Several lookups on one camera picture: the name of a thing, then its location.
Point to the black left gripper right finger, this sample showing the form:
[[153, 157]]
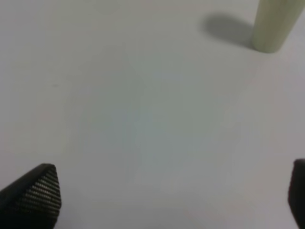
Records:
[[296, 193]]

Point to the pale yellow-green plastic cup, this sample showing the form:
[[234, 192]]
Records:
[[273, 23]]

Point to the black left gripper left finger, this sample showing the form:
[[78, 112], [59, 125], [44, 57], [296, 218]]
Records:
[[33, 201]]

